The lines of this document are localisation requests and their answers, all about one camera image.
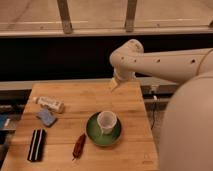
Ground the yellow wedge block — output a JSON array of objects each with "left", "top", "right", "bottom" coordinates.
[{"left": 109, "top": 78, "right": 119, "bottom": 91}]

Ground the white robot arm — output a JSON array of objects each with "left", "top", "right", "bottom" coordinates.
[{"left": 109, "top": 39, "right": 213, "bottom": 171}]

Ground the white plastic cup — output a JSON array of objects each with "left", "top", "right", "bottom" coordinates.
[{"left": 97, "top": 111, "right": 117, "bottom": 134}]

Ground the green round plate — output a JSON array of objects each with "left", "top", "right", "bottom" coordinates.
[{"left": 85, "top": 111, "right": 123, "bottom": 148}]

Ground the dark red chili pepper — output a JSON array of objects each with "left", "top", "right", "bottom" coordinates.
[{"left": 72, "top": 134, "right": 86, "bottom": 159}]

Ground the blue sponge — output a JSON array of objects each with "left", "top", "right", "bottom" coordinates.
[{"left": 37, "top": 108, "right": 57, "bottom": 127}]

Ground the black white striped block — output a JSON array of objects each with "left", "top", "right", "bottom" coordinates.
[{"left": 27, "top": 129, "right": 46, "bottom": 162}]

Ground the blue object at left edge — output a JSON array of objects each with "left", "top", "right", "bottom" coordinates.
[{"left": 0, "top": 115, "right": 10, "bottom": 130}]

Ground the black cable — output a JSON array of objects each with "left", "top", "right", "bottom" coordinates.
[{"left": 150, "top": 95, "right": 158, "bottom": 131}]

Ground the right metal post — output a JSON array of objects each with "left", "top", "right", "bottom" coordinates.
[{"left": 124, "top": 0, "right": 137, "bottom": 32}]

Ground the metal post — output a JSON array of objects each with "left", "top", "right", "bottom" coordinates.
[
  {"left": 57, "top": 0, "right": 72, "bottom": 34},
  {"left": 124, "top": 0, "right": 137, "bottom": 32}
]

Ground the left metal post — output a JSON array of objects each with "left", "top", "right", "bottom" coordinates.
[{"left": 57, "top": 0, "right": 72, "bottom": 34}]

